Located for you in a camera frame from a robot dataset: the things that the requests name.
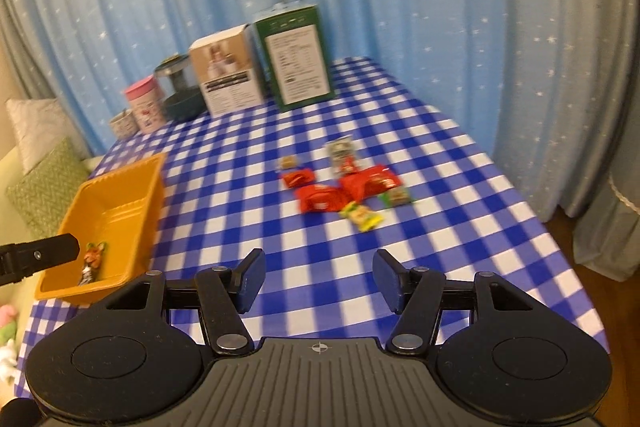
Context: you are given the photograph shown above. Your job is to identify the red orange snack packet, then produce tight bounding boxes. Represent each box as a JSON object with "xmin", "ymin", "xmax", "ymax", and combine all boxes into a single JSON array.
[{"xmin": 281, "ymin": 168, "xmax": 316, "ymax": 190}]

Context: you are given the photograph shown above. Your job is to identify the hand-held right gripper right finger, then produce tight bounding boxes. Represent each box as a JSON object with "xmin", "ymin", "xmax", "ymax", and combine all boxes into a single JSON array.
[{"xmin": 372, "ymin": 249, "xmax": 538, "ymax": 355}]

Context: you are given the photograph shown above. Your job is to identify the clear snack packet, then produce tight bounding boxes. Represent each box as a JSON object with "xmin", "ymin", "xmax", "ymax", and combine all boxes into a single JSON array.
[{"xmin": 326, "ymin": 136, "xmax": 357, "ymax": 162}]

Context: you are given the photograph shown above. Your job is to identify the brown and orange snack packet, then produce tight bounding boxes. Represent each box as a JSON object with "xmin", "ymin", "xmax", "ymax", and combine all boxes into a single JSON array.
[{"xmin": 79, "ymin": 241, "xmax": 108, "ymax": 286}]

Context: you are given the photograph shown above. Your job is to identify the dark green glass jar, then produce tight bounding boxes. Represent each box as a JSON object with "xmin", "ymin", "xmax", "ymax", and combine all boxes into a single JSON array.
[{"xmin": 153, "ymin": 54, "xmax": 208, "ymax": 124}]

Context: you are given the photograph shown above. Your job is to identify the white pillow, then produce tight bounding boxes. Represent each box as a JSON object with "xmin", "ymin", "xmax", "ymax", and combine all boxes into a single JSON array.
[{"xmin": 5, "ymin": 98, "xmax": 91, "ymax": 172}]

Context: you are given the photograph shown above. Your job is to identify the yellow green snack packet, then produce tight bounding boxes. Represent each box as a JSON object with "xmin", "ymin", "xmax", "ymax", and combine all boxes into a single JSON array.
[{"xmin": 339, "ymin": 202, "xmax": 385, "ymax": 233}]

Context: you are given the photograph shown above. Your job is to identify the grey cloth with lace trim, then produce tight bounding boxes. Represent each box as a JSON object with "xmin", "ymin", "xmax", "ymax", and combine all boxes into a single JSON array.
[{"xmin": 570, "ymin": 157, "xmax": 640, "ymax": 283}]

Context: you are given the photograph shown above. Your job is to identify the plush toys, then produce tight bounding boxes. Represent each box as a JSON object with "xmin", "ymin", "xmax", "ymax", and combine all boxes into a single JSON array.
[{"xmin": 0, "ymin": 304, "xmax": 21, "ymax": 383}]

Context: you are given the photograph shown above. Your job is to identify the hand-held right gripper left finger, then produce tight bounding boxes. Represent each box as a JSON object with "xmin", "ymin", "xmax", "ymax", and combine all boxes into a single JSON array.
[{"xmin": 102, "ymin": 248, "xmax": 267, "ymax": 355}]

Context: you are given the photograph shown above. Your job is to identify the small white printed cup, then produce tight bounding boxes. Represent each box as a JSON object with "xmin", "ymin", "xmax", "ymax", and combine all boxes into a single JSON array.
[{"xmin": 109, "ymin": 108, "xmax": 138, "ymax": 138}]

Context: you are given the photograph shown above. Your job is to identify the white cardboard box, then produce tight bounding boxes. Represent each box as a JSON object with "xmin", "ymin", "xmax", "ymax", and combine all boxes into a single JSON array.
[{"xmin": 188, "ymin": 24, "xmax": 267, "ymax": 118}]

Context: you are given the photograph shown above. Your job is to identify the grey curtain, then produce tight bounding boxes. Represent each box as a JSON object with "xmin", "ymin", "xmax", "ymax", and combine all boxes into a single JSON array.
[{"xmin": 0, "ymin": 0, "xmax": 108, "ymax": 158}]

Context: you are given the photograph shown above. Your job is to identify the large red snack packet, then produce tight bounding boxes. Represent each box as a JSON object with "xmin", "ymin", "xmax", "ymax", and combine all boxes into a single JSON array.
[
  {"xmin": 295, "ymin": 184, "xmax": 348, "ymax": 214},
  {"xmin": 340, "ymin": 164, "xmax": 402, "ymax": 202}
]

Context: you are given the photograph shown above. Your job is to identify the green zigzag pillow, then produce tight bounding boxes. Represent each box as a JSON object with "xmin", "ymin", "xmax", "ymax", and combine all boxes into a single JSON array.
[{"xmin": 5, "ymin": 137, "xmax": 93, "ymax": 238}]

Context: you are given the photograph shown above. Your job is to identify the green cardboard box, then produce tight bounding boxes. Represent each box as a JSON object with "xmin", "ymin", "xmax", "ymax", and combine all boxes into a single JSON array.
[{"xmin": 252, "ymin": 2, "xmax": 337, "ymax": 114}]

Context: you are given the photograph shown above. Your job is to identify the pink printed cup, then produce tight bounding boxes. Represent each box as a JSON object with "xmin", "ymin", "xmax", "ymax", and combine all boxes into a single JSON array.
[{"xmin": 124, "ymin": 75, "xmax": 167, "ymax": 134}]

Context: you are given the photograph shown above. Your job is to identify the orange plastic bin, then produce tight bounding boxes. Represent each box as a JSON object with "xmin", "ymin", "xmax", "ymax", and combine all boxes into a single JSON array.
[{"xmin": 34, "ymin": 152, "xmax": 167, "ymax": 305}]

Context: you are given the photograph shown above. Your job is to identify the blue white checked tablecloth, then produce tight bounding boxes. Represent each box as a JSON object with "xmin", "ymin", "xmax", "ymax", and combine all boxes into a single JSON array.
[{"xmin": 15, "ymin": 56, "xmax": 613, "ymax": 388}]

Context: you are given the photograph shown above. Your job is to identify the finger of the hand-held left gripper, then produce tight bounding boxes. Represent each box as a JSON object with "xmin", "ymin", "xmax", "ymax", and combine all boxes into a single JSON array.
[{"xmin": 0, "ymin": 233, "xmax": 81, "ymax": 286}]

